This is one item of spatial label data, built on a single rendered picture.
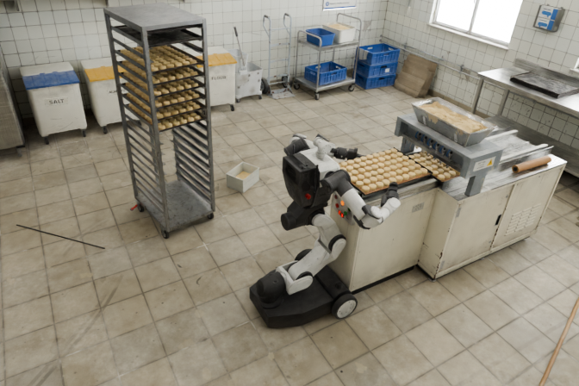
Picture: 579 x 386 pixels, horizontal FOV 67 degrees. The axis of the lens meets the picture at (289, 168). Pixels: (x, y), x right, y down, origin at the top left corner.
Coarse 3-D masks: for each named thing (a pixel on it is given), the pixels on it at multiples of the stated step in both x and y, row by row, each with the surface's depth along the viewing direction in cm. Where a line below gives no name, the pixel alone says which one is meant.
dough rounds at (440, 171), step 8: (424, 152) 349; (416, 160) 332; (424, 160) 334; (432, 160) 334; (432, 168) 324; (440, 168) 328; (448, 168) 325; (440, 176) 315; (448, 176) 316; (456, 176) 320
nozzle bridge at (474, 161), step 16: (400, 128) 339; (416, 128) 323; (416, 144) 332; (448, 144) 302; (480, 144) 304; (448, 160) 309; (464, 160) 290; (480, 160) 292; (496, 160) 303; (464, 176) 293; (480, 176) 302; (480, 192) 313
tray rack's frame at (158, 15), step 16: (128, 16) 303; (144, 16) 305; (160, 16) 308; (176, 16) 310; (192, 16) 312; (112, 48) 336; (112, 64) 343; (128, 144) 379; (128, 160) 388; (176, 160) 422; (160, 192) 414; (176, 192) 415; (192, 192) 416; (176, 208) 394; (192, 208) 396; (208, 208) 397; (160, 224) 377; (176, 224) 375
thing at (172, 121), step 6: (132, 108) 358; (138, 114) 351; (144, 114) 347; (186, 114) 355; (192, 114) 351; (150, 120) 339; (162, 120) 339; (168, 120) 343; (174, 120) 340; (180, 120) 341; (186, 120) 342; (192, 120) 343; (162, 126) 330; (168, 126) 332; (174, 126) 336
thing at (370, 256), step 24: (384, 192) 308; (432, 192) 317; (336, 216) 317; (408, 216) 317; (360, 240) 302; (384, 240) 316; (408, 240) 333; (336, 264) 332; (360, 264) 315; (384, 264) 332; (408, 264) 349; (360, 288) 337
